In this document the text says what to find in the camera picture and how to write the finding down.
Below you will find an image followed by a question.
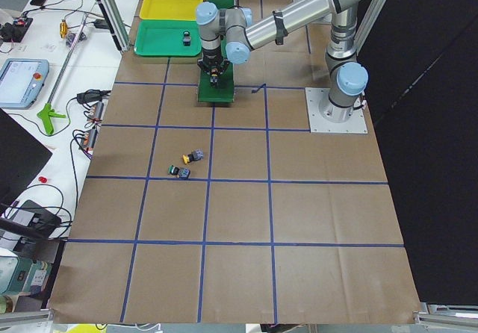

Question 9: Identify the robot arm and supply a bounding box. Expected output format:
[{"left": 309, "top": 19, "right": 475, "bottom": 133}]
[{"left": 196, "top": 0, "right": 369, "bottom": 123}]

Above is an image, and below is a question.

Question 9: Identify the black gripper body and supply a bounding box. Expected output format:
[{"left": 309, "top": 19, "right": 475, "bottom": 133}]
[{"left": 197, "top": 56, "right": 230, "bottom": 76}]

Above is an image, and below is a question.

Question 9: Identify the green push button switch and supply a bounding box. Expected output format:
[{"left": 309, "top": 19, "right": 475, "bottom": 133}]
[{"left": 182, "top": 31, "right": 191, "bottom": 46}]

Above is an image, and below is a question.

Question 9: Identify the yellow plastic tray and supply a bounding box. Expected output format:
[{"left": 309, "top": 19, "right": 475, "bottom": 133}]
[{"left": 140, "top": 0, "right": 203, "bottom": 21}]

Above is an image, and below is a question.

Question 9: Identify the green grabber tool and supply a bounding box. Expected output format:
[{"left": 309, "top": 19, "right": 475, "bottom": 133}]
[{"left": 36, "top": 14, "right": 87, "bottom": 137}]

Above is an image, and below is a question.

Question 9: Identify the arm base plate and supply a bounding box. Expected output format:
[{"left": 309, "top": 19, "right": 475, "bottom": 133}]
[{"left": 305, "top": 87, "right": 368, "bottom": 134}]

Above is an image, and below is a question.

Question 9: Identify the black monitor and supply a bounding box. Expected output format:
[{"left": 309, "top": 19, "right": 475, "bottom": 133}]
[{"left": 0, "top": 110, "right": 52, "bottom": 212}]

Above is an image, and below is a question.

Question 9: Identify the teach pendant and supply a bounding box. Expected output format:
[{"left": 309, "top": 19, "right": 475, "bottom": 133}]
[{"left": 1, "top": 58, "right": 49, "bottom": 110}]

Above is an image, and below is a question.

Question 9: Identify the yellow push button switch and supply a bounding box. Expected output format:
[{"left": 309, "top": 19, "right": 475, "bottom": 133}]
[{"left": 210, "top": 68, "right": 220, "bottom": 87}]

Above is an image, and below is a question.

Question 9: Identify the aluminium frame post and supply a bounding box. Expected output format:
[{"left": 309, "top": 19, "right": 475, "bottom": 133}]
[{"left": 96, "top": 0, "right": 130, "bottom": 52}]

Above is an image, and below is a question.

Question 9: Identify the green plastic tray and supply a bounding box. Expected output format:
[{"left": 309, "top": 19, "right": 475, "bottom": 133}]
[{"left": 134, "top": 20, "right": 202, "bottom": 57}]

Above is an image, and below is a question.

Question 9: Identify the green conveyor belt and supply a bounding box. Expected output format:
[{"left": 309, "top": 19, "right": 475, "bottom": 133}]
[{"left": 196, "top": 0, "right": 235, "bottom": 103}]

